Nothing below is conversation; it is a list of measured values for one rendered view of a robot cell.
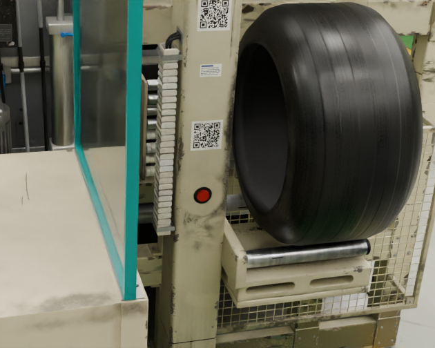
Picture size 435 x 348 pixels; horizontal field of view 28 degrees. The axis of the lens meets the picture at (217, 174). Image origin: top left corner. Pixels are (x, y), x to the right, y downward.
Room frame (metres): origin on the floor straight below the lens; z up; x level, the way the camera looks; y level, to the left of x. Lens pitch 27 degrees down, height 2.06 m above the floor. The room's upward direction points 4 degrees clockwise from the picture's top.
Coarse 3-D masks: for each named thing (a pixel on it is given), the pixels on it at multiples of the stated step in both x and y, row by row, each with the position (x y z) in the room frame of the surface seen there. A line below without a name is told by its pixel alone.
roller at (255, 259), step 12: (360, 240) 1.90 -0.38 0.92; (252, 252) 1.81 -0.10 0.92; (264, 252) 1.81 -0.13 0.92; (276, 252) 1.82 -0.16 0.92; (288, 252) 1.83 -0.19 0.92; (300, 252) 1.84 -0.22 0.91; (312, 252) 1.84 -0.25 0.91; (324, 252) 1.85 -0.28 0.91; (336, 252) 1.86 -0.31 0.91; (348, 252) 1.87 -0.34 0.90; (360, 252) 1.88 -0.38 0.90; (252, 264) 1.79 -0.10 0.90; (264, 264) 1.80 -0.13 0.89; (276, 264) 1.82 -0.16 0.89
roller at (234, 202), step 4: (228, 196) 2.08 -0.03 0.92; (232, 196) 2.09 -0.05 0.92; (236, 196) 2.09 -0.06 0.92; (240, 196) 2.09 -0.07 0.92; (228, 200) 2.07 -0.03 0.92; (232, 200) 2.07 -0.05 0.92; (236, 200) 2.08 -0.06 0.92; (240, 200) 2.08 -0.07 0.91; (228, 204) 2.06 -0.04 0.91; (232, 204) 2.07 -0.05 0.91; (236, 204) 2.07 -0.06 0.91; (240, 204) 2.07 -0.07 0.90; (244, 204) 2.08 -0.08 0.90; (228, 208) 2.06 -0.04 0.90; (232, 208) 2.07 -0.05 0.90; (236, 208) 2.07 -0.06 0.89; (240, 208) 2.08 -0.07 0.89; (244, 208) 2.08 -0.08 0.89
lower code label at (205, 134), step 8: (216, 120) 1.83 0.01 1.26; (192, 128) 1.82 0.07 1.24; (200, 128) 1.82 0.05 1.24; (208, 128) 1.83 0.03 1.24; (216, 128) 1.83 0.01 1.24; (192, 136) 1.82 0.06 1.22; (200, 136) 1.82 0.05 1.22; (208, 136) 1.83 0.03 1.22; (216, 136) 1.84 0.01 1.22; (192, 144) 1.82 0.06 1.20; (200, 144) 1.82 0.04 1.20; (208, 144) 1.83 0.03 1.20; (216, 144) 1.84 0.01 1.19
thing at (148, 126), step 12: (144, 72) 2.32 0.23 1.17; (156, 72) 2.33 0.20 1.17; (144, 84) 2.18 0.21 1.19; (156, 84) 2.21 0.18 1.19; (144, 96) 2.18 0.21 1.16; (156, 96) 2.20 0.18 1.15; (144, 108) 2.18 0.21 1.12; (156, 108) 2.21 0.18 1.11; (144, 120) 2.18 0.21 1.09; (156, 120) 2.20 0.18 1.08; (144, 132) 2.18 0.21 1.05; (144, 144) 2.18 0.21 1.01; (144, 156) 2.18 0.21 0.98; (144, 168) 2.18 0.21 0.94
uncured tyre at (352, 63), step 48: (240, 48) 2.14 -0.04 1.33; (288, 48) 1.86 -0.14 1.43; (336, 48) 1.84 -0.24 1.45; (384, 48) 1.87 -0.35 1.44; (240, 96) 2.16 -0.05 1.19; (288, 96) 1.80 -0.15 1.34; (336, 96) 1.75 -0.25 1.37; (384, 96) 1.79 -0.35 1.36; (240, 144) 2.12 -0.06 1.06; (288, 144) 1.77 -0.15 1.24; (336, 144) 1.71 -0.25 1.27; (384, 144) 1.74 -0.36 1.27; (288, 192) 1.75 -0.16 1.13; (336, 192) 1.70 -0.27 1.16; (384, 192) 1.74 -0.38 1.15; (288, 240) 1.80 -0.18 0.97; (336, 240) 1.81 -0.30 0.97
